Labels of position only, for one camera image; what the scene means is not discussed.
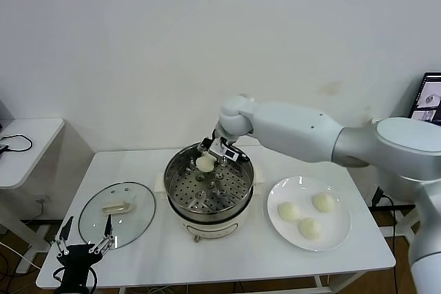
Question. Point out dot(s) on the white round plate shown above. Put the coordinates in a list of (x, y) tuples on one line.
[(330, 235)]

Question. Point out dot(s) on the stainless steel steamer basket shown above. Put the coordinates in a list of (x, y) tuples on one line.
[(193, 197)]

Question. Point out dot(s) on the white rectangular table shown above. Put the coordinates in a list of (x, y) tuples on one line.
[(172, 263)]

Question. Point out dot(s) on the white steamed baozi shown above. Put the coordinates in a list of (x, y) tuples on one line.
[(309, 228), (288, 211), (205, 165), (322, 202)]

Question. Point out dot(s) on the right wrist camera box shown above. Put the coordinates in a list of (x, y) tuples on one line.
[(224, 151)]

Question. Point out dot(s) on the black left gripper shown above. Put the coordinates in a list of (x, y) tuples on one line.
[(79, 256)]

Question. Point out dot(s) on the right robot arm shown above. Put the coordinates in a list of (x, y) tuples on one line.
[(293, 122)]

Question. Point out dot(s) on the round glass pot lid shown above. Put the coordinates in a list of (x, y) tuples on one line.
[(138, 211)]

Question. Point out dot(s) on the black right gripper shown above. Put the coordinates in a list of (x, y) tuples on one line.
[(208, 144)]

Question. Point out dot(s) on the dark grey open laptop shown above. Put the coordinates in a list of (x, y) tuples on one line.
[(430, 101), (3, 111)]

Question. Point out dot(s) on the cream electric cooker pot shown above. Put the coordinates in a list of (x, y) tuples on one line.
[(213, 228)]

